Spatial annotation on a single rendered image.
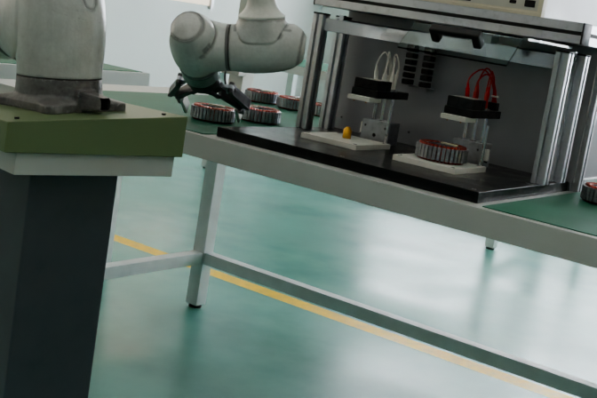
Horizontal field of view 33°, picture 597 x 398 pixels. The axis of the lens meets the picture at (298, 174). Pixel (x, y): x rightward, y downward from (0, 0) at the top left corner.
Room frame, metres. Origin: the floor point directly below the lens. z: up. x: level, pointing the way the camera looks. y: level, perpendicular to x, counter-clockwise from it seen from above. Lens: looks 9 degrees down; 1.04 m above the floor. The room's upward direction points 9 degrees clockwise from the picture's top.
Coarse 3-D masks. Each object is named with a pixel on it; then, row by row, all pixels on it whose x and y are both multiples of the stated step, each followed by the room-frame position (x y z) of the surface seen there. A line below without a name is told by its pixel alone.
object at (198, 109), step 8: (192, 104) 2.47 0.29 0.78; (200, 104) 2.48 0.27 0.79; (208, 104) 2.52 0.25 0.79; (216, 104) 2.53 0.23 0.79; (192, 112) 2.46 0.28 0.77; (200, 112) 2.44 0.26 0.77; (208, 112) 2.43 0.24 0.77; (216, 112) 2.43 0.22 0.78; (224, 112) 2.44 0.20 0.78; (232, 112) 2.46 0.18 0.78; (208, 120) 2.43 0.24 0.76; (216, 120) 2.43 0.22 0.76; (224, 120) 2.45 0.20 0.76; (232, 120) 2.46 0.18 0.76
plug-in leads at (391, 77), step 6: (390, 54) 2.43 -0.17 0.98; (396, 54) 2.42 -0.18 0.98; (378, 60) 2.41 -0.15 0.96; (390, 60) 2.42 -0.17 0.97; (390, 66) 2.43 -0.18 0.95; (384, 72) 2.39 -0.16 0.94; (390, 72) 2.44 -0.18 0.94; (396, 72) 2.40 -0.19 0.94; (384, 78) 2.39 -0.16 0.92; (390, 78) 2.38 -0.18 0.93; (396, 78) 2.40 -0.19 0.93
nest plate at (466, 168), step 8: (400, 160) 2.12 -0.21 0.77; (408, 160) 2.11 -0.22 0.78; (416, 160) 2.10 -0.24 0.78; (424, 160) 2.11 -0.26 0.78; (432, 168) 2.08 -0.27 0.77; (440, 168) 2.07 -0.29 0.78; (448, 168) 2.06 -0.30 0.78; (456, 168) 2.06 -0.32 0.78; (464, 168) 2.08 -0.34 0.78; (472, 168) 2.11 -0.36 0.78; (480, 168) 2.15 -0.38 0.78
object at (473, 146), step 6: (456, 138) 2.27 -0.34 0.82; (462, 138) 2.28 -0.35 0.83; (462, 144) 2.26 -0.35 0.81; (468, 144) 2.25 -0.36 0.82; (474, 144) 2.24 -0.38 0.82; (480, 144) 2.23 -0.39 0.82; (486, 144) 2.24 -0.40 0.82; (474, 150) 2.24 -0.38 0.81; (480, 150) 2.23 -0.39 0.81; (468, 156) 2.25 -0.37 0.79; (474, 156) 2.24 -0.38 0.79; (468, 162) 2.25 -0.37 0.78; (474, 162) 2.24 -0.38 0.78
